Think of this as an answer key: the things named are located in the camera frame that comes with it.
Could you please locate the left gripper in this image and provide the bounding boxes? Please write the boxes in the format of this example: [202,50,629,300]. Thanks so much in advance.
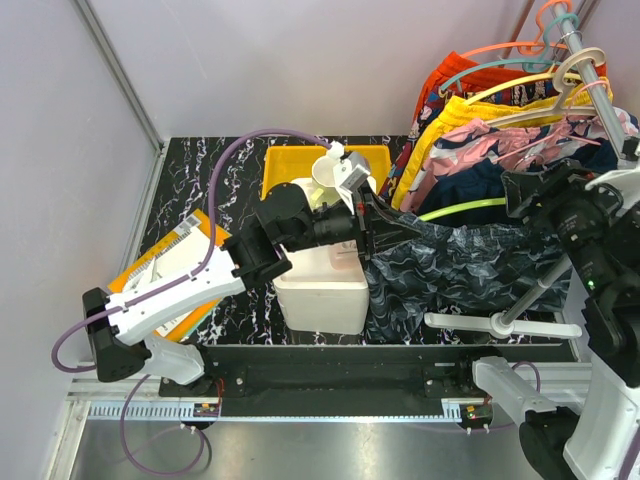
[282,180,423,260]

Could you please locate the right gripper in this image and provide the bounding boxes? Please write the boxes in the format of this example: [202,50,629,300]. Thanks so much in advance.
[499,152,628,293]

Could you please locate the green hanger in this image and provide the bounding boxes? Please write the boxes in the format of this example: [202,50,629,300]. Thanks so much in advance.
[419,197,506,222]

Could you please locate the navy blue shorts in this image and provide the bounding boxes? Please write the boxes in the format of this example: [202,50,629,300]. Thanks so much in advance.
[415,140,618,227]

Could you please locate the dark leaf-pattern shorts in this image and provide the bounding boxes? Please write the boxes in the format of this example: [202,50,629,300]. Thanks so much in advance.
[364,214,564,343]

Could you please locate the pink hanger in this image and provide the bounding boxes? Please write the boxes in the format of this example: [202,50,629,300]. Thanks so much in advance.
[495,77,611,170]

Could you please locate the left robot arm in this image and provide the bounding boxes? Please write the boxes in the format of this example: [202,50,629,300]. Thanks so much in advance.
[83,183,421,396]

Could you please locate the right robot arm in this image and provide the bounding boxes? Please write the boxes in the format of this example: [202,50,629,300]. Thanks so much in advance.
[453,161,639,479]

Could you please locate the pink white patterned shorts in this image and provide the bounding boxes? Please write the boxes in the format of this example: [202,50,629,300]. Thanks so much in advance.
[399,108,640,214]

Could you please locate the beige hanger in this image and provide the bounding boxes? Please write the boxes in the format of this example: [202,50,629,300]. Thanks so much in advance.
[487,47,617,127]

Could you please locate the dark red patterned shorts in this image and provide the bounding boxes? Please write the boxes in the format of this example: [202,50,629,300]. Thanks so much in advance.
[379,80,556,208]

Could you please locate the yellow shorts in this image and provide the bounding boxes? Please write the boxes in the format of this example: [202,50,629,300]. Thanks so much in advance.
[391,96,606,213]

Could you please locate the cream yellow hanger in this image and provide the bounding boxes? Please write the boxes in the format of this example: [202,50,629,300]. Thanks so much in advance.
[463,74,559,106]

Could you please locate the teal hanger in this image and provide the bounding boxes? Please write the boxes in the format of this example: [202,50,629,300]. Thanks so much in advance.
[438,13,580,96]

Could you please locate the orange red shorts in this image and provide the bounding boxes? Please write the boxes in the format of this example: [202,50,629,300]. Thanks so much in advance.
[409,52,525,140]

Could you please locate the orange hanger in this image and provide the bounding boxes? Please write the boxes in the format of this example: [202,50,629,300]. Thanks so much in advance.
[460,0,573,58]

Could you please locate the pink small box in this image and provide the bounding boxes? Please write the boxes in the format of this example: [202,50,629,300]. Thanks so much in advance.
[328,240,362,271]

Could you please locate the yellow green mug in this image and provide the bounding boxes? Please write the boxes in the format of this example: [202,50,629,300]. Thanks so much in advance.
[309,155,346,209]

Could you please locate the white foam box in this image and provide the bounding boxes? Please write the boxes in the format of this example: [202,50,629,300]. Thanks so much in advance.
[272,174,374,335]

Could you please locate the yellow plastic bin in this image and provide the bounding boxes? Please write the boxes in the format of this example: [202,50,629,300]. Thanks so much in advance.
[256,144,391,222]

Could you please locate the metal clothes rack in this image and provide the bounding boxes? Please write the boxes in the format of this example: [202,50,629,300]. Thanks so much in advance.
[424,1,629,339]

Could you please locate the orange spiral notebook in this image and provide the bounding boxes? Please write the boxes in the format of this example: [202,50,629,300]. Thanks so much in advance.
[107,210,245,345]

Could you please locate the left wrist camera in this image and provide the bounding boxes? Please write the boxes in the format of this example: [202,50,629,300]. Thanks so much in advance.
[327,141,371,214]

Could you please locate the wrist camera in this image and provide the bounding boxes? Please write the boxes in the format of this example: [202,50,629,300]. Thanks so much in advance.
[327,141,371,214]
[585,137,639,209]

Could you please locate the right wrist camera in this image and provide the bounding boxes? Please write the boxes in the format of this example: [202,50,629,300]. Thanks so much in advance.
[585,137,639,209]

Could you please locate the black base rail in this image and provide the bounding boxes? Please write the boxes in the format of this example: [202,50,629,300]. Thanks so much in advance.
[159,345,501,399]

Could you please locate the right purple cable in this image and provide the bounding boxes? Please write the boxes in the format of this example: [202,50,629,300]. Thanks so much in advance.
[487,359,542,434]

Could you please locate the purple cable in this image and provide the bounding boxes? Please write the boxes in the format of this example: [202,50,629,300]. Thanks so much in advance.
[487,359,542,434]
[52,128,334,374]

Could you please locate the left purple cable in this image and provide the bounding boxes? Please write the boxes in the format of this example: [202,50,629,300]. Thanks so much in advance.
[52,128,334,374]

